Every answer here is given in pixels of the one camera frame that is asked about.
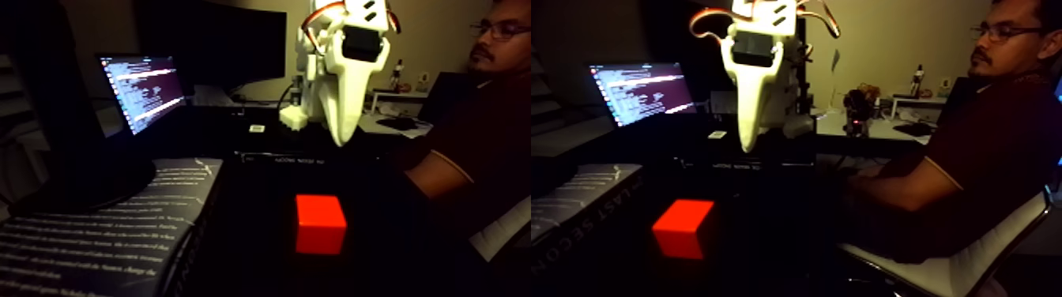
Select person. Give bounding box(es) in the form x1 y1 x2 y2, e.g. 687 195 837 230
844 0 1062 263

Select white office chair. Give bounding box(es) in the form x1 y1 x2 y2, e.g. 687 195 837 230
838 186 1055 297

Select dark book with white text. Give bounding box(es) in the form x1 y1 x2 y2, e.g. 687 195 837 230
0 157 225 297

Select dark leader arm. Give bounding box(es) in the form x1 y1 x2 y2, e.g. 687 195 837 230
842 83 880 139

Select black box with white lettering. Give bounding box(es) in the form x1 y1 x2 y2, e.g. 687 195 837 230
235 149 349 165

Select white side desk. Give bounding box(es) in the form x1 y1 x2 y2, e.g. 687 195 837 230
815 95 947 159

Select red cube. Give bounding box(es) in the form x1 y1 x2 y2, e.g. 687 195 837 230
295 194 348 257

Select person's glasses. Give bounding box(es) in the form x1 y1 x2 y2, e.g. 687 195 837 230
970 23 1045 43

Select open laptop with lit screen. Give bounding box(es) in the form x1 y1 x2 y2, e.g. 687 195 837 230
97 54 189 138

